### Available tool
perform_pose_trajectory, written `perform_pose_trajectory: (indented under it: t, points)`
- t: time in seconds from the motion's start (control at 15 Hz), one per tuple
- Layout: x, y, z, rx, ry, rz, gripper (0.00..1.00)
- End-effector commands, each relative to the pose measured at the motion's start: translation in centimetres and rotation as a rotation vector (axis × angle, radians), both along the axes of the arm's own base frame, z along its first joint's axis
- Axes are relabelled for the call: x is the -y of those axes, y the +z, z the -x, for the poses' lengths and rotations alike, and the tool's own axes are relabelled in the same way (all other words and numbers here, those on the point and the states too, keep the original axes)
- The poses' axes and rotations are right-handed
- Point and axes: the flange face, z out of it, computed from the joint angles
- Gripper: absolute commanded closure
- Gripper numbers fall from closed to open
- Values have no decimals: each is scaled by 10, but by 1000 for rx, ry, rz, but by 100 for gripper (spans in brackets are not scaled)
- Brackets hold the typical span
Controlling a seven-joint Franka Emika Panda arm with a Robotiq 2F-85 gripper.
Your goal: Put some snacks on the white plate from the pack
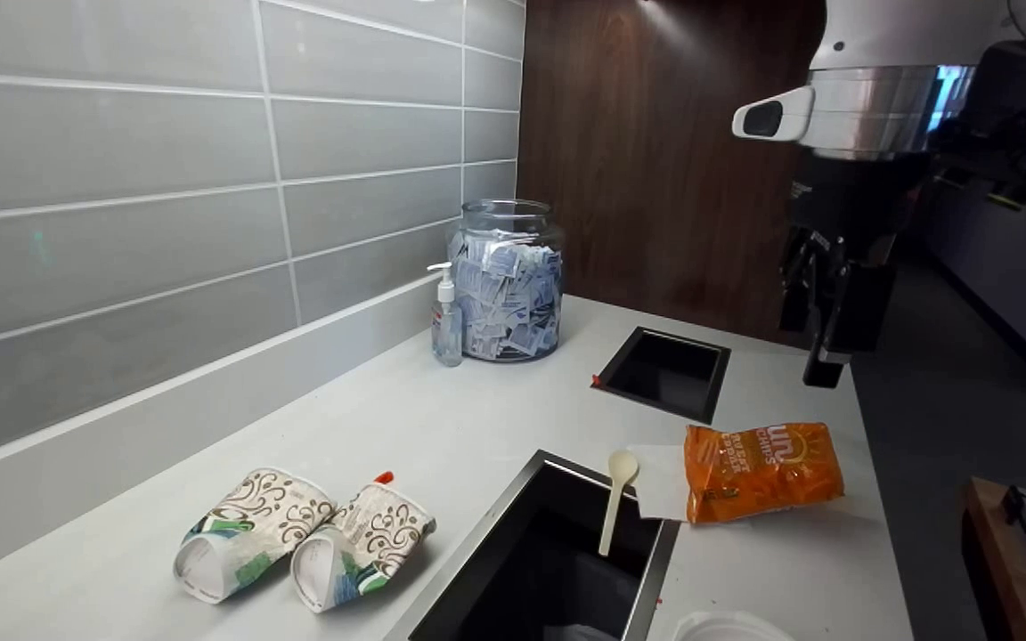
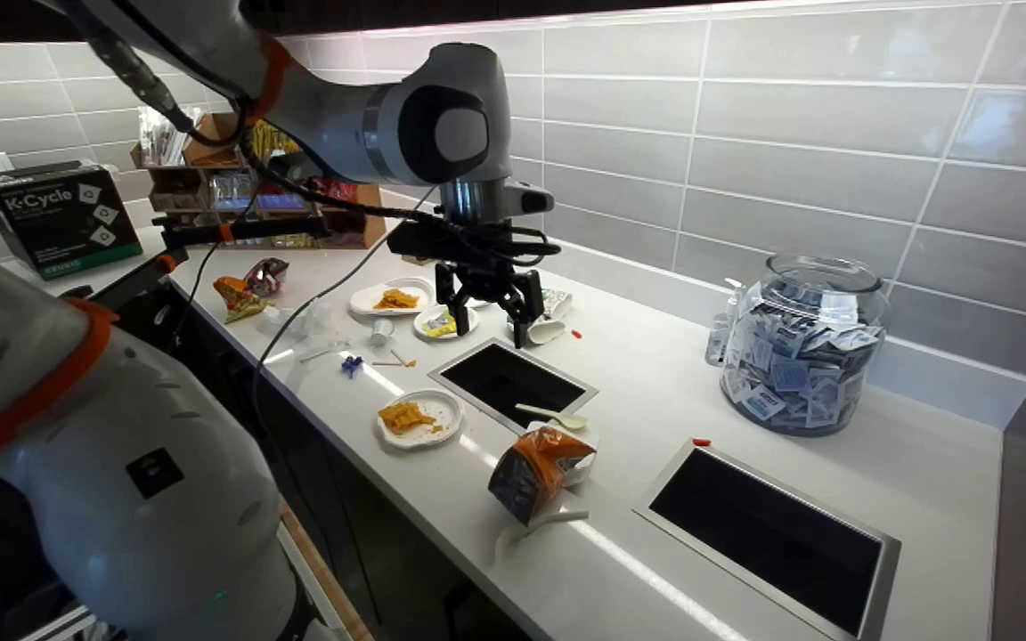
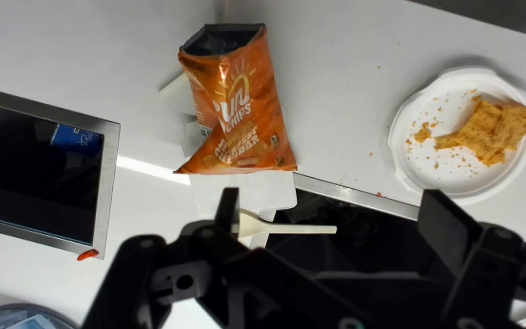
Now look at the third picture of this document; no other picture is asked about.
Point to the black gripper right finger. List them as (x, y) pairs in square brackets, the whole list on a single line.
[(448, 221)]

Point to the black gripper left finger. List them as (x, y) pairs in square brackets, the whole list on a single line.
[(227, 210)]

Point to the orange snack pack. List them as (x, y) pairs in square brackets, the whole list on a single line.
[(245, 115)]

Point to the white paper plate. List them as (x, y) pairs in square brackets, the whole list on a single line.
[(446, 170)]

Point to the white plastic spoon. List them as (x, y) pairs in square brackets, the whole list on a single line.
[(300, 229)]

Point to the steel framed counter opening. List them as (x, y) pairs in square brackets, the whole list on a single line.
[(360, 198), (31, 176)]

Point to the orange square crackers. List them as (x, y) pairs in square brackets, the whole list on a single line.
[(488, 130)]

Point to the small red scrap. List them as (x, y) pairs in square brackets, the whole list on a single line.
[(88, 254)]

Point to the glass jar with packets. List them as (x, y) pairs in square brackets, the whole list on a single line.
[(19, 316)]

